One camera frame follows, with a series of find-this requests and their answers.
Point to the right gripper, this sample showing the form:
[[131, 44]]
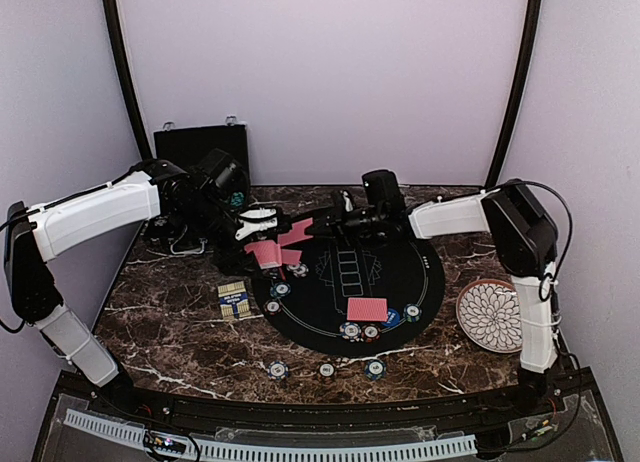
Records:
[[334, 221]]

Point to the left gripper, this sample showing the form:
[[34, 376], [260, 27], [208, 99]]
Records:
[[232, 260]]

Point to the red card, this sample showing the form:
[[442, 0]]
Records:
[[296, 234]]

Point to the red-backed playing card deck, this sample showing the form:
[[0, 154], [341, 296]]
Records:
[[267, 252]]

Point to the red card deck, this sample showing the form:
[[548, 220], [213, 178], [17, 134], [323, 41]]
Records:
[[233, 301]]

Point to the card dealt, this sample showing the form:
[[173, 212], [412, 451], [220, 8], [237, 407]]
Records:
[[367, 309], [291, 256]]

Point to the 10 chips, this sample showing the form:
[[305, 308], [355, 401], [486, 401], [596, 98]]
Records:
[[299, 270], [350, 331]]

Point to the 50 chips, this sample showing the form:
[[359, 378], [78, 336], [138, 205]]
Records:
[[412, 313], [280, 289]]

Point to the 100 chips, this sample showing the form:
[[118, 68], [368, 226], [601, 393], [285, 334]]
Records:
[[370, 333], [272, 307]]

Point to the blue small blind button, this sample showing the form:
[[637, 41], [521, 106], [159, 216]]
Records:
[[393, 319]]

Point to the blue chip stack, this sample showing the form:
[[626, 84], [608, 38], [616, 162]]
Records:
[[277, 370]]

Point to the orange 100 chip stack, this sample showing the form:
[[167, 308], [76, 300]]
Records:
[[326, 370]]

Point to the green-blue 50 chip stack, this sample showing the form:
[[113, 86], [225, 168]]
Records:
[[375, 369]]

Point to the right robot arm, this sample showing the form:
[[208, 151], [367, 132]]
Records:
[[524, 235]]

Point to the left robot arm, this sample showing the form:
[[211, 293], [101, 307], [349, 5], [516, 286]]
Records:
[[38, 234]]

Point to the round black poker mat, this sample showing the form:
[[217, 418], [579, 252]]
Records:
[[406, 271]]

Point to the black poker chip case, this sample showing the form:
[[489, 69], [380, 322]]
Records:
[[200, 147]]

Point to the floral patterned plate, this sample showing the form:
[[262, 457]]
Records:
[[488, 312]]

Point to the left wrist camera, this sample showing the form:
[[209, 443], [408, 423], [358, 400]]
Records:
[[256, 220]]

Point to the white cable duct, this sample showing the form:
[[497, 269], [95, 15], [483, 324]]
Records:
[[260, 445]]

